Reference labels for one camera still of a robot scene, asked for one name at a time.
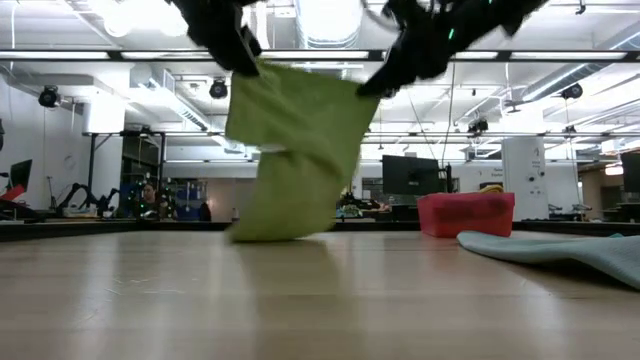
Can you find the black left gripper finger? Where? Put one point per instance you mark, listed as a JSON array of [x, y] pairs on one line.
[[251, 42], [242, 62]]

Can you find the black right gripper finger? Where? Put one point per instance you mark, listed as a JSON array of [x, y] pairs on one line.
[[380, 85]]

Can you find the green microfiber towel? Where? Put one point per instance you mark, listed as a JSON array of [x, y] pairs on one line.
[[300, 150]]

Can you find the yellow microfiber towel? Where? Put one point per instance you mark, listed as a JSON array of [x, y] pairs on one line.
[[492, 189]]

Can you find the black background robot arm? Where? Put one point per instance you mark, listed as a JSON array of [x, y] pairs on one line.
[[80, 195]]

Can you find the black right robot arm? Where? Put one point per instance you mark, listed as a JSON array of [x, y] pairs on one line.
[[525, 12]]

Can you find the light blue microfiber towel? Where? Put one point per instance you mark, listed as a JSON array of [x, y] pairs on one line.
[[575, 252]]

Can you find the black hanging ceiling device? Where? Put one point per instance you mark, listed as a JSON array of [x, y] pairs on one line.
[[218, 89], [571, 91], [48, 96]]

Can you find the black monitor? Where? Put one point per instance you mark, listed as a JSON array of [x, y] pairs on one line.
[[631, 172], [21, 174], [410, 175]]

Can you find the pink plastic bin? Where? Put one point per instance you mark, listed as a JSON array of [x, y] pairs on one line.
[[465, 215]]

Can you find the white square column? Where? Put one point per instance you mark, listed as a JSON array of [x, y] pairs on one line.
[[525, 175]]

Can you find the person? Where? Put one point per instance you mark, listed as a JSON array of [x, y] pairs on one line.
[[150, 200]]

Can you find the red object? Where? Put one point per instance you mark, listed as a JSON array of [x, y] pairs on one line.
[[11, 192]]

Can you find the silver ceiling duct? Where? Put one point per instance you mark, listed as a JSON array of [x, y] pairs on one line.
[[327, 22]]

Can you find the black stand frame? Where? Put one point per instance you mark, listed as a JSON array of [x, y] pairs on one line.
[[92, 165]]

